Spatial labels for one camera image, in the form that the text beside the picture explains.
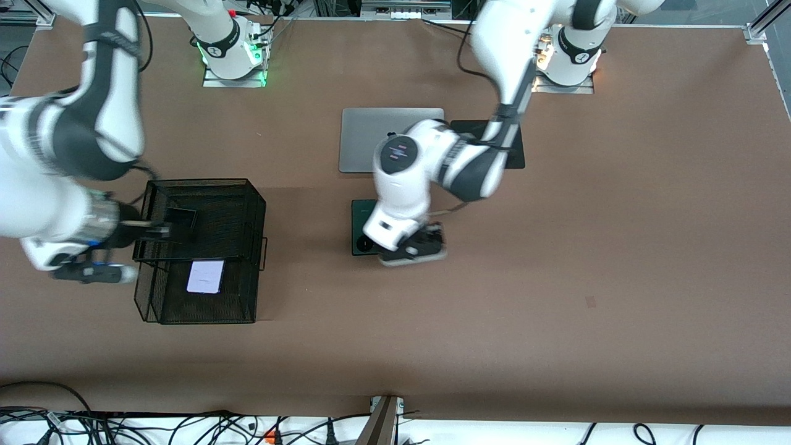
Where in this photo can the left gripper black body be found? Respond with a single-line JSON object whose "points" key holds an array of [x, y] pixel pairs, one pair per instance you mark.
{"points": [[426, 237]]}

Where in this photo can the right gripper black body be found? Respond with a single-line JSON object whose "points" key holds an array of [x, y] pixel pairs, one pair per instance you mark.
{"points": [[128, 219]]}

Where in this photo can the black folding phone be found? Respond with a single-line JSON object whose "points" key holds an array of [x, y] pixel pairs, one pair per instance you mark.
{"points": [[184, 224]]}

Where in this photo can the dark green phone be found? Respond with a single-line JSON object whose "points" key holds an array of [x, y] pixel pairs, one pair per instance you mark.
{"points": [[361, 222]]}

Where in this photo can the white folding phone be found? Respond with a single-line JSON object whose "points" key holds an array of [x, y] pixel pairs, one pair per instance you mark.
{"points": [[206, 277]]}

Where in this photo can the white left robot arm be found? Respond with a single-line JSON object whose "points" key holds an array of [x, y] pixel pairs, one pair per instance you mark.
{"points": [[408, 179]]}

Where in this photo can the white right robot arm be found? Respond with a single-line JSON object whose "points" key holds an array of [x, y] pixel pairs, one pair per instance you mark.
{"points": [[37, 204]]}

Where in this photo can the black mesh tray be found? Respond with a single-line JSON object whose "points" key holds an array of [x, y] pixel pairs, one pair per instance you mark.
{"points": [[238, 303]]}

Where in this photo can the silver laptop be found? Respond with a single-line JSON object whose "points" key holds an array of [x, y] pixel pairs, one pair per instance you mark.
{"points": [[358, 139]]}

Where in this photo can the black mouse pad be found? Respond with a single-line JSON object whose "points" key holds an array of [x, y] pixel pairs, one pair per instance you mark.
{"points": [[518, 157]]}

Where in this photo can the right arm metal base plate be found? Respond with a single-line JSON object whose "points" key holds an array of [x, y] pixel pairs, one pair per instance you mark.
{"points": [[235, 83]]}

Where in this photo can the metal camera post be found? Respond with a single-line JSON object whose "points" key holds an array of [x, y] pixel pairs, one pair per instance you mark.
{"points": [[382, 426]]}

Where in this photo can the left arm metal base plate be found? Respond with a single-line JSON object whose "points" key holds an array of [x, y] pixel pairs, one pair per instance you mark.
{"points": [[562, 90]]}

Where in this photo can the grey network switch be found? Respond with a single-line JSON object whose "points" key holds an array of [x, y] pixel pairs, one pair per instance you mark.
{"points": [[405, 9]]}

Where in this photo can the aluminium frame profile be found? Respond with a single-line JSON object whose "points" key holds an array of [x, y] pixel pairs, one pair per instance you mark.
{"points": [[37, 12], [763, 25]]}

